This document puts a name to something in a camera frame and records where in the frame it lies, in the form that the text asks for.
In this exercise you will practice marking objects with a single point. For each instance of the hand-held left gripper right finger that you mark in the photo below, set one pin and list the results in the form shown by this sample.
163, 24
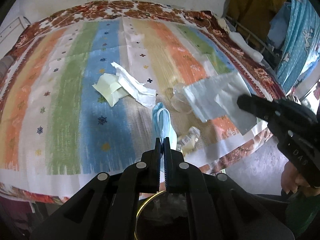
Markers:
167, 152

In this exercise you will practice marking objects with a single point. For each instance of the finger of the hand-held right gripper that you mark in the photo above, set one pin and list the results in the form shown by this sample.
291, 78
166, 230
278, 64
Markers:
255, 107

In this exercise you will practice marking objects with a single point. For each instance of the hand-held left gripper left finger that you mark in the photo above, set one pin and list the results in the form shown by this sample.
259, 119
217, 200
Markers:
160, 152

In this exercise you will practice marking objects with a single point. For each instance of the blue face mask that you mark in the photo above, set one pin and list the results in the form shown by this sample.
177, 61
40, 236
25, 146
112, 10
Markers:
161, 120

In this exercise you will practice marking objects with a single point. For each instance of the white translucent plastic bag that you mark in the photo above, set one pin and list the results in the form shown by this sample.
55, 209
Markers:
215, 97

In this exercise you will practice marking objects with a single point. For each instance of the green round tin bin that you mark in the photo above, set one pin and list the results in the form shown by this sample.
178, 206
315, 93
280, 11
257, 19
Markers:
162, 220

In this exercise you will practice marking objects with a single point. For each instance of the person's right hand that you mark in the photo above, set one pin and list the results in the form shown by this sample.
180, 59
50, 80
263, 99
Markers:
290, 180

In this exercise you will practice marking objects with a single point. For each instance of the small clear plastic bottle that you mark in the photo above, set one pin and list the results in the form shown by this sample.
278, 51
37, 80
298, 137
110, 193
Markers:
188, 140

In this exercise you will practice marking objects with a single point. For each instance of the clear plastic cup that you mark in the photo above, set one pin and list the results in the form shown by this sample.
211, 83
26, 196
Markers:
178, 98

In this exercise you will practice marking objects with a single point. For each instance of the white folded cloth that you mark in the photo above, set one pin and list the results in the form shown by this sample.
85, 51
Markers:
246, 46

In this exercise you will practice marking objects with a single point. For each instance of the metal rack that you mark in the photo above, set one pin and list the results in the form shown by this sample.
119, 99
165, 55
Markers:
260, 42

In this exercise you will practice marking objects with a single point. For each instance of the white crumpled tissue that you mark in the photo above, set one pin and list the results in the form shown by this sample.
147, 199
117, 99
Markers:
135, 87

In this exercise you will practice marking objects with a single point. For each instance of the pale yellow paper piece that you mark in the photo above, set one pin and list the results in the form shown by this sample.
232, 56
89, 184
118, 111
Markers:
108, 90

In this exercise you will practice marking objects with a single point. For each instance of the light blue cloth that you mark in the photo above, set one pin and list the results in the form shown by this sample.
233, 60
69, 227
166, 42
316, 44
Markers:
278, 27

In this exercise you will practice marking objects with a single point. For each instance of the blue printed hanging cloth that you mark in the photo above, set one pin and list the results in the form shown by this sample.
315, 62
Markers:
300, 35

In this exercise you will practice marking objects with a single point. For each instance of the striped colourful mat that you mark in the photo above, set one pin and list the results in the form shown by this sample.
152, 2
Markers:
75, 105

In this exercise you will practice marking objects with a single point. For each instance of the mustard yellow hanging cloth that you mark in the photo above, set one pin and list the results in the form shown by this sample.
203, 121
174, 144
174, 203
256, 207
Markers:
252, 2

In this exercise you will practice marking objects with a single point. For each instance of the floral brown blanket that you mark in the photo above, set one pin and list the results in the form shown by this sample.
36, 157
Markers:
155, 8

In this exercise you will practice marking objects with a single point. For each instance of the grey rolled pillow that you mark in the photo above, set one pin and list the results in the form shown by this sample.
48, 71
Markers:
4, 65

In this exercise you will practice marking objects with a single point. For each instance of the white panelled cabinet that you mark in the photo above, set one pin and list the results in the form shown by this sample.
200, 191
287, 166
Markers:
11, 32

